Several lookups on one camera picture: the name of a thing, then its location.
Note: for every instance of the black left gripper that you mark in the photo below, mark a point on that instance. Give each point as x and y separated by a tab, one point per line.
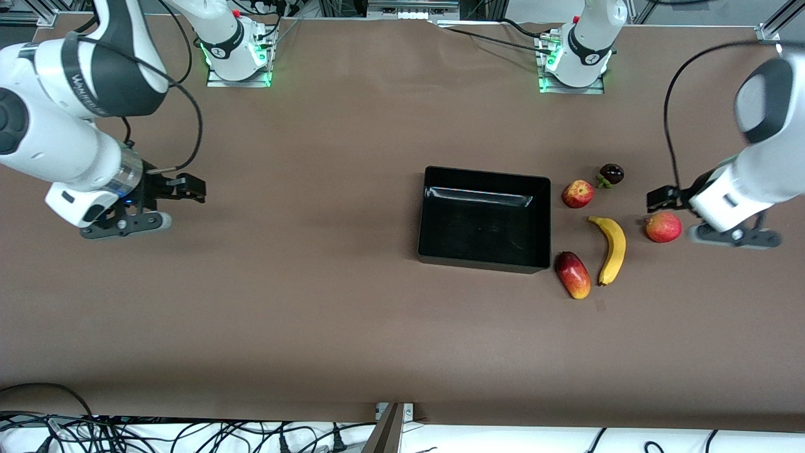
678	195

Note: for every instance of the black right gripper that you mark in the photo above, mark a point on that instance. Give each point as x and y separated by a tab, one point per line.
154	185

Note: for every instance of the yellow banana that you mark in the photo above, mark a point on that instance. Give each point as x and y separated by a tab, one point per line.
615	251

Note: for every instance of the black rectangular plastic box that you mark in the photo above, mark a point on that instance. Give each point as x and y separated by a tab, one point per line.
484	233

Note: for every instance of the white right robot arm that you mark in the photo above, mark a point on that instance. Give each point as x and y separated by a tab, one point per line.
63	151

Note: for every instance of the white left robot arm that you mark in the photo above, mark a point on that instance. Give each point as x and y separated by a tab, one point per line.
755	182

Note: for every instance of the red apple far right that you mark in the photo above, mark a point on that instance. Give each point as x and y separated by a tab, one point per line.
663	228

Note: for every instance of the dark purple mangosteen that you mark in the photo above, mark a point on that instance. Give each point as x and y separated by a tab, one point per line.
611	173

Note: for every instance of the red yellow apple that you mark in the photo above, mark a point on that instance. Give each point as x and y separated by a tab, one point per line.
577	194

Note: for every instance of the red yellow mango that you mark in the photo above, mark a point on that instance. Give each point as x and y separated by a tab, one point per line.
572	275

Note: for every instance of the large paper table cover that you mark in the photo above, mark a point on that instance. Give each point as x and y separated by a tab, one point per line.
314	283

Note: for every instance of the aluminium corner profile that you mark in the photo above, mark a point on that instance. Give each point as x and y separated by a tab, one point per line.
777	22
28	17

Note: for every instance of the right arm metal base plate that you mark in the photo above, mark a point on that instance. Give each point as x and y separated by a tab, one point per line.
267	66

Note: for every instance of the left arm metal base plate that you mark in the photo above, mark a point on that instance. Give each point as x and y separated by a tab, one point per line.
546	78

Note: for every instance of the aluminium rack frame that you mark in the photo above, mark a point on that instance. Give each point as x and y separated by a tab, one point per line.
415	7

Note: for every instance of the aluminium camera mount post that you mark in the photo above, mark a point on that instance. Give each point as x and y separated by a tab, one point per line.
387	434

